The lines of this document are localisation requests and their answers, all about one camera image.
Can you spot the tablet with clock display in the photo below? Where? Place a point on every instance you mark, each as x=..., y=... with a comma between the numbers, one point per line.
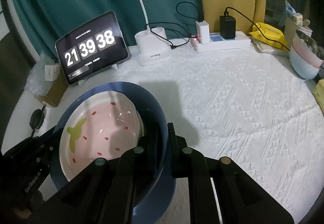
x=93, y=47

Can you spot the small white box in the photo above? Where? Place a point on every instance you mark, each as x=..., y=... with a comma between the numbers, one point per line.
x=52, y=72

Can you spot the white basket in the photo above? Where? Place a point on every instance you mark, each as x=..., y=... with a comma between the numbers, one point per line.
x=291, y=28

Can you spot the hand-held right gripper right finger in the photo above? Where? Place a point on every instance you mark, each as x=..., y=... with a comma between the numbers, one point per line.
x=178, y=160

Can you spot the cream bowl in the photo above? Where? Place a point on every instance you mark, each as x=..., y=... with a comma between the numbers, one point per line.
x=141, y=125

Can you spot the white power strip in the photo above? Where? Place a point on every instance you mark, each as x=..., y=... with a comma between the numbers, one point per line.
x=222, y=44

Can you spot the blue snack pack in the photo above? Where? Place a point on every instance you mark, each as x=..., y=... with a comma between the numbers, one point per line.
x=289, y=10

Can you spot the white textured tablecloth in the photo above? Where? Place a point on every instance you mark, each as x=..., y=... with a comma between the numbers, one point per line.
x=227, y=100

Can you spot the grey cloth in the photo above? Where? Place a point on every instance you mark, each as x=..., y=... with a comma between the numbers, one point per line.
x=320, y=73

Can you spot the black charger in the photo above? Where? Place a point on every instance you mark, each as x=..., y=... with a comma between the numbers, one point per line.
x=227, y=26

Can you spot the large blue plate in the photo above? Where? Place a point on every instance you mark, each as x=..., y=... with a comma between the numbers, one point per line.
x=167, y=188

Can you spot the white charger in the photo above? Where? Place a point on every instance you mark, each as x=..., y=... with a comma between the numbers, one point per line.
x=202, y=33

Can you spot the clear plastic bag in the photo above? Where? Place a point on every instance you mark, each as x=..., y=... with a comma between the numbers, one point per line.
x=35, y=74

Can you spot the large blue bowl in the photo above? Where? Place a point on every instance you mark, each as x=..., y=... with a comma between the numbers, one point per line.
x=141, y=102

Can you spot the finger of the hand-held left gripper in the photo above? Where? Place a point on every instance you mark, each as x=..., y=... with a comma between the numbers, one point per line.
x=49, y=138

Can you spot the white paper packet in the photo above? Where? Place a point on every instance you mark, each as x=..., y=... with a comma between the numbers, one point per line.
x=268, y=50

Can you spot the black round object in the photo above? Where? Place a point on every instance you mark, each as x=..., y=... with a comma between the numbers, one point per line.
x=37, y=119

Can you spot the light blue bowl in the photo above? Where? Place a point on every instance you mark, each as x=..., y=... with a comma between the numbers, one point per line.
x=302, y=68

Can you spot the yellow tissue box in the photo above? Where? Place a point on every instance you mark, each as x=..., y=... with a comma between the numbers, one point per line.
x=319, y=97

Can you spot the yellow wipes packet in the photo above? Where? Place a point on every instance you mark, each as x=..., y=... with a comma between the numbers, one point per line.
x=268, y=34

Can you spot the steel bowl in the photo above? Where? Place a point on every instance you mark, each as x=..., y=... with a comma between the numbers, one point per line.
x=312, y=44

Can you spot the pink strawberry bowl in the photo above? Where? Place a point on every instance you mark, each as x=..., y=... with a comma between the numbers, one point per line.
x=101, y=117

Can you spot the white desk lamp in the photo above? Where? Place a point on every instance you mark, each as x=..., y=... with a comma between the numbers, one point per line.
x=151, y=52

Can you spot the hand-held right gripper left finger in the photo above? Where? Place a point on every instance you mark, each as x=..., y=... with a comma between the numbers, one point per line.
x=149, y=163

